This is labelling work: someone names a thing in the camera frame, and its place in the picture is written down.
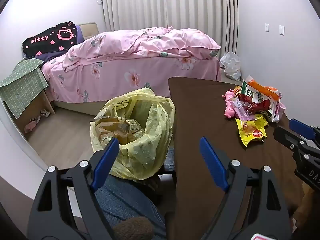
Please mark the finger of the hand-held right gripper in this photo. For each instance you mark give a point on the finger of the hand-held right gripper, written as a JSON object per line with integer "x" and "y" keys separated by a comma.
{"x": 285, "y": 136}
{"x": 300, "y": 128}

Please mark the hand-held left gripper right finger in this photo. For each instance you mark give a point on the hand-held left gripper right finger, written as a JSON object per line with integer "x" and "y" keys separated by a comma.
{"x": 213, "y": 165}

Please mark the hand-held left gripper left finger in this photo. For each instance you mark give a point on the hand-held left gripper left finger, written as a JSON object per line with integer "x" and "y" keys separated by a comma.
{"x": 106, "y": 163}

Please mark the yellow snack wrapper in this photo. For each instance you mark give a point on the yellow snack wrapper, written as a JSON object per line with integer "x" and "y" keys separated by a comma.
{"x": 251, "y": 130}

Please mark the red wrapper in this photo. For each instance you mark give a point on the red wrapper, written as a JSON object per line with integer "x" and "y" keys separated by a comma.
{"x": 260, "y": 105}

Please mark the orange snack packet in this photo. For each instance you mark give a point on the orange snack packet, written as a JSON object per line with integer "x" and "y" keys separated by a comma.
{"x": 271, "y": 92}

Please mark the yellow plastic bag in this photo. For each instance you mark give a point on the yellow plastic bag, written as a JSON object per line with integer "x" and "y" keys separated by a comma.
{"x": 150, "y": 140}

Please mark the white packet with green label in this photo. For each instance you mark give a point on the white packet with green label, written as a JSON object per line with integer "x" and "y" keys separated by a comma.
{"x": 250, "y": 91}

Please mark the yellow red snack packet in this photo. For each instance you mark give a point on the yellow red snack packet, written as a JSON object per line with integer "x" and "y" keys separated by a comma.
{"x": 237, "y": 90}

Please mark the person's left forearm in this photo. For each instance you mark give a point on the person's left forearm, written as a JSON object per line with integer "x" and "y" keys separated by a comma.
{"x": 132, "y": 227}

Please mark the person's right forearm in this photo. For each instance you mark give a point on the person's right forearm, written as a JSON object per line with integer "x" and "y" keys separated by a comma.
{"x": 308, "y": 205}

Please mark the pink bottle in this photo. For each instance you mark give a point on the pink bottle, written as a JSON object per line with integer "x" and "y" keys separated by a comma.
{"x": 282, "y": 108}

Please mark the crumpled orange clear wrapper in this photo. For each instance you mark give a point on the crumpled orange clear wrapper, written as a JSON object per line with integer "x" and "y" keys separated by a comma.
{"x": 112, "y": 130}

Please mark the person's leg in blue jeans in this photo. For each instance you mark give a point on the person's leg in blue jeans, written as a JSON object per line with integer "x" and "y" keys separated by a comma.
{"x": 125, "y": 202}

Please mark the pink caterpillar toy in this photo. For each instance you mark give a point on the pink caterpillar toy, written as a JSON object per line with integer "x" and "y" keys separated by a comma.
{"x": 228, "y": 107}

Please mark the white sneaker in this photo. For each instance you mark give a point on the white sneaker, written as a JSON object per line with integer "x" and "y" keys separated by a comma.
{"x": 45, "y": 113}
{"x": 35, "y": 119}

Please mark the bed with pink floral sheet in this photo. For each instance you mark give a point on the bed with pink floral sheet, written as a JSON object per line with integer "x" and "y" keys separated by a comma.
{"x": 112, "y": 85}

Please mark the pink slipper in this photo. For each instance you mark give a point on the pink slipper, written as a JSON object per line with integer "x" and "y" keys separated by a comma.
{"x": 32, "y": 126}

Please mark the white plastic bag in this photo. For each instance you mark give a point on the white plastic bag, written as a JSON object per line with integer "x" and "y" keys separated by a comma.
{"x": 231, "y": 65}

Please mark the green checked cloth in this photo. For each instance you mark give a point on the green checked cloth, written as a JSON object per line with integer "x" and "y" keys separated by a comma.
{"x": 22, "y": 87}

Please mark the pink floral duvet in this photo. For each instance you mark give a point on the pink floral duvet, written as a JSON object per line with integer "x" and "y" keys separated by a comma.
{"x": 150, "y": 42}

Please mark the beige headboard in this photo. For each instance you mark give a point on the beige headboard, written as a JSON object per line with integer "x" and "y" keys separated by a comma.
{"x": 90, "y": 30}

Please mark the black cat print blanket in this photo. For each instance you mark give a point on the black cat print blanket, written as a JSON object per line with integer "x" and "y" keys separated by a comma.
{"x": 50, "y": 38}

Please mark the white pleated curtain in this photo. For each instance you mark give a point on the white pleated curtain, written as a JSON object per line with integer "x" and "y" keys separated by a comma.
{"x": 170, "y": 5}

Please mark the white wall switch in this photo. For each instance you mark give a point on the white wall switch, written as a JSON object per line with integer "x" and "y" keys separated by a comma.
{"x": 281, "y": 30}
{"x": 267, "y": 27}

